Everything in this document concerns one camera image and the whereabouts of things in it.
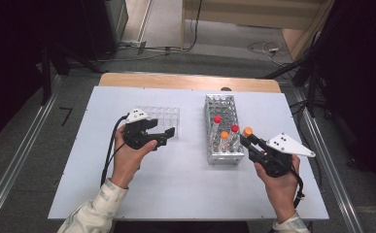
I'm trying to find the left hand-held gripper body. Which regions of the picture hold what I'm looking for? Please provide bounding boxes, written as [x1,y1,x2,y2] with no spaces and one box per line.
[121,109,160,150]

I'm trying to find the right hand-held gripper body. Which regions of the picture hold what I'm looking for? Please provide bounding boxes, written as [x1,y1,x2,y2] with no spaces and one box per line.
[247,132,317,179]

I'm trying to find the orange-capped centrifuge tube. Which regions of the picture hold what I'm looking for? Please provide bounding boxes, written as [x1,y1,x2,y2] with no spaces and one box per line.
[241,126,255,140]
[219,130,230,152]

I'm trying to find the red-capped centrifuge tube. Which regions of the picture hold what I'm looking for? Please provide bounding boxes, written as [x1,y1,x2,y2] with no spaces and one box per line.
[209,115,223,145]
[228,123,241,148]

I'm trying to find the clear plastic tube rack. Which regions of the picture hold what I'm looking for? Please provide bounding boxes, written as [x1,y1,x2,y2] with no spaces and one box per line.
[132,105,181,140]

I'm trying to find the metal tube rack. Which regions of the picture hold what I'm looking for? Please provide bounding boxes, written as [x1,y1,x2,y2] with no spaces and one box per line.
[203,93,246,166]

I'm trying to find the person's left hand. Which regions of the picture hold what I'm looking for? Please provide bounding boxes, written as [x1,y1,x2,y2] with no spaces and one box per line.
[111,124,159,189]

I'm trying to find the person's right hand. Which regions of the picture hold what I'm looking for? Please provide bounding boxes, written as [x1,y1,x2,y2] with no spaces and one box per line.
[254,154,302,223]

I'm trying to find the white table board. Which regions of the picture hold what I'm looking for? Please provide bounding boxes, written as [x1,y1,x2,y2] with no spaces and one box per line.
[48,85,330,221]

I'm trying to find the wooden table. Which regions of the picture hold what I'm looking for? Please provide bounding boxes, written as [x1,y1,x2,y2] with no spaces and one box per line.
[98,72,283,94]

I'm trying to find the dark grey cabinet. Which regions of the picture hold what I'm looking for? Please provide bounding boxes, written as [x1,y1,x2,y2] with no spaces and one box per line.
[80,0,129,62]

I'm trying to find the light wooden desk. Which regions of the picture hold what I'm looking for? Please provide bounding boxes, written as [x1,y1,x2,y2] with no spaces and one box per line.
[180,0,336,61]

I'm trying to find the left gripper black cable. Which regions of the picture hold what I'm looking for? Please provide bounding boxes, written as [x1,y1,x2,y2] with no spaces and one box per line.
[100,114,130,187]

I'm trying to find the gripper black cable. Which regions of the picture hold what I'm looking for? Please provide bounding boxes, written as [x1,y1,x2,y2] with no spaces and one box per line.
[100,114,130,187]
[290,164,307,209]

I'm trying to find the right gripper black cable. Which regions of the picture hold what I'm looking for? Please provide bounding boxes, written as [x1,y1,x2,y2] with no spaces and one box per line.
[290,164,307,209]

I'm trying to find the aluminium floor rail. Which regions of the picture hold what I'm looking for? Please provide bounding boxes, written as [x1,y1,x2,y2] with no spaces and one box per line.
[0,75,63,233]
[292,89,365,233]

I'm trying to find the grey floor cables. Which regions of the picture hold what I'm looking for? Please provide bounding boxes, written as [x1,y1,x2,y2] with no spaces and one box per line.
[96,39,184,63]

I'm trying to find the white floor cable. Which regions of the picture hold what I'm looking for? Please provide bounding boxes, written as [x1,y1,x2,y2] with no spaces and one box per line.
[247,41,294,68]

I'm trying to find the black hanging cable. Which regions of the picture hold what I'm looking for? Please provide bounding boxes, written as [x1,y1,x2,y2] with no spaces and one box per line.
[182,0,205,52]

